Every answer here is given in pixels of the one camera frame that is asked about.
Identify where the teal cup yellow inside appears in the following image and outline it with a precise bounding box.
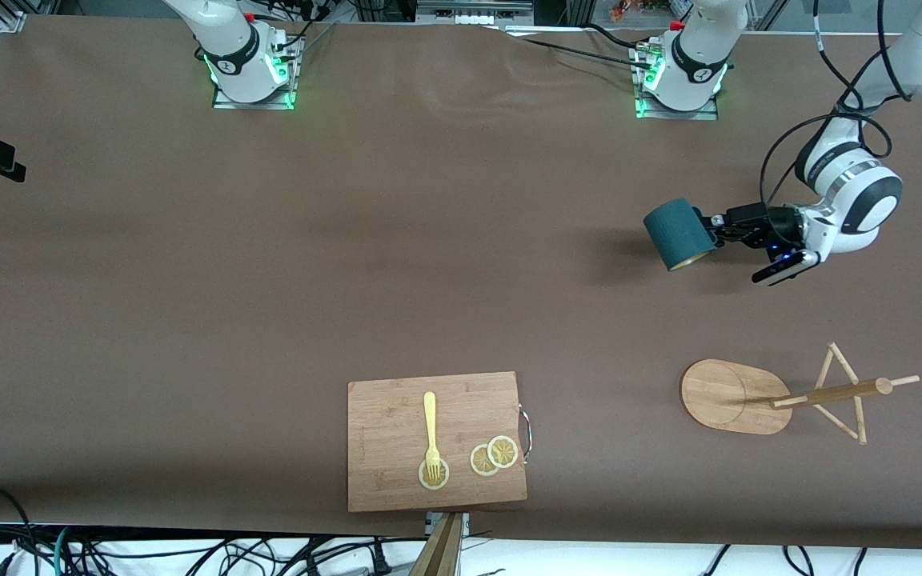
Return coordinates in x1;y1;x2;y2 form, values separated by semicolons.
643;198;722;271

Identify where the wooden cup rack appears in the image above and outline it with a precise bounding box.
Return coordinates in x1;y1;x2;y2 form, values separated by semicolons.
680;342;921;446

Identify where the orange plastic toy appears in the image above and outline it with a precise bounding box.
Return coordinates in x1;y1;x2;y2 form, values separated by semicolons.
609;0;670;21

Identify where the lemon slice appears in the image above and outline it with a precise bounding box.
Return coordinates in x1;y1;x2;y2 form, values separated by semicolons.
470;443;502;478
487;435;519;470
418;456;451;491

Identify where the white power strip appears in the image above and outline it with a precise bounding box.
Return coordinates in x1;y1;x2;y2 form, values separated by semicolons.
415;0;535;25

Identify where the yellow plastic fork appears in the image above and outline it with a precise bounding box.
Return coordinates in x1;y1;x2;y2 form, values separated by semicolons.
423;391;443;482

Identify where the wooden cutting board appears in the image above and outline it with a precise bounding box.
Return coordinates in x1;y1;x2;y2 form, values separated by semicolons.
347;370;532;514

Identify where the wooden beam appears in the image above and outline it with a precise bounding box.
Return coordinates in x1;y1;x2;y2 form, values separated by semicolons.
409;512;463;576

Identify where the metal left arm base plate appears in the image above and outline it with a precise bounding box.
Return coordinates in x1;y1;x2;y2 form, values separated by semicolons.
633;40;720;121

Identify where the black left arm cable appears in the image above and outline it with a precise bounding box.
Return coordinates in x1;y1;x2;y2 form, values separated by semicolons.
759;0;914;217

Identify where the black table cable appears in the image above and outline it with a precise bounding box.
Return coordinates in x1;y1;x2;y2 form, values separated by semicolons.
583;22;650;53
501;28;654;73

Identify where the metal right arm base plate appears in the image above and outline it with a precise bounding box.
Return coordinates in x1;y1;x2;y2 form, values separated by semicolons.
213;36;302;110

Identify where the grey thin cable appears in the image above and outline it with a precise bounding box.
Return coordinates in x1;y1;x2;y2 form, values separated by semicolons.
295;20;342;57

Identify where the metal bracket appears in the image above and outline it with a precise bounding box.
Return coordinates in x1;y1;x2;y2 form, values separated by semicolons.
425;512;471;538

